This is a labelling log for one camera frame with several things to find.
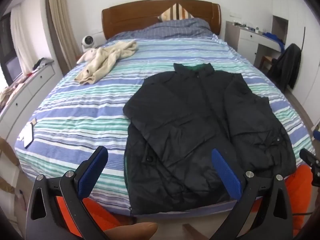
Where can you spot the brown striped pillow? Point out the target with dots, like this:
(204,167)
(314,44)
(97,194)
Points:
(175,12)

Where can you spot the person's orange pants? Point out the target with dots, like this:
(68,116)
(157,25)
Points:
(100,211)

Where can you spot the dark window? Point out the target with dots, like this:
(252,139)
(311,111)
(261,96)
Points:
(8,52)

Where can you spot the beige curtain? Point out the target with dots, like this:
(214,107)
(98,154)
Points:
(62,25)

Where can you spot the blue checked pillow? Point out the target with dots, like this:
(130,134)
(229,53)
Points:
(172,28)

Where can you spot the wooden stool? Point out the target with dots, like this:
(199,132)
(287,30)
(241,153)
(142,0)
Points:
(266,61)

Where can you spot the white drawer cabinet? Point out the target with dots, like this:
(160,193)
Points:
(30,90)

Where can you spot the dark cloth on cabinet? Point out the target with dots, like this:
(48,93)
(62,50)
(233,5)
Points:
(42,63)

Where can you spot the striped bed cover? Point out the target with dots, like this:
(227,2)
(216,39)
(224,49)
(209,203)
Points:
(75,110)

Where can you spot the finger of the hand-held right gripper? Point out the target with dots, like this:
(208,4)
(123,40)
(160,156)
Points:
(317,176)
(307,156)

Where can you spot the beige garment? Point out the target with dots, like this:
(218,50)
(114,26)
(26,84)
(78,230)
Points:
(105,60)

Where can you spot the white desk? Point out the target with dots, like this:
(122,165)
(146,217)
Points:
(250,38)

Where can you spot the black puffer jacket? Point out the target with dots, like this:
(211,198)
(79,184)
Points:
(195,120)

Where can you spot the wooden headboard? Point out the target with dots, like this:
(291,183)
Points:
(130,15)

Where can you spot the white round fan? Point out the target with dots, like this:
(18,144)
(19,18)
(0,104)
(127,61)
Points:
(88,41)

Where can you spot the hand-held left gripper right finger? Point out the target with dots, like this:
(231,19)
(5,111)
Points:
(226,171)

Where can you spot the blue cloth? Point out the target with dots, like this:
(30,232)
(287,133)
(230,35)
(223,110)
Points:
(275,38)

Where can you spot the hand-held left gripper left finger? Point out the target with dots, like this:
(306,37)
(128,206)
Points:
(93,165)

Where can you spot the person's left hand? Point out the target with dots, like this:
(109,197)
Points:
(132,231)

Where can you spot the white flat device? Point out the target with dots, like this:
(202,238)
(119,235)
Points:
(28,136)

